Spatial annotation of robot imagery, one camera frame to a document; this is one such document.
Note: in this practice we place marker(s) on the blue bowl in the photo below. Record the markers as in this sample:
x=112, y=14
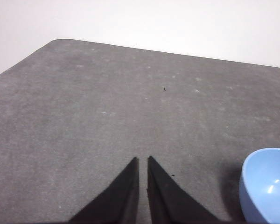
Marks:
x=266, y=184

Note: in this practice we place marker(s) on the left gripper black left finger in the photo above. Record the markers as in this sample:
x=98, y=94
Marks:
x=121, y=198

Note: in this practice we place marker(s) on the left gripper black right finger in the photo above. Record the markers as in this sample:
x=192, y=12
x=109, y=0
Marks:
x=168, y=203

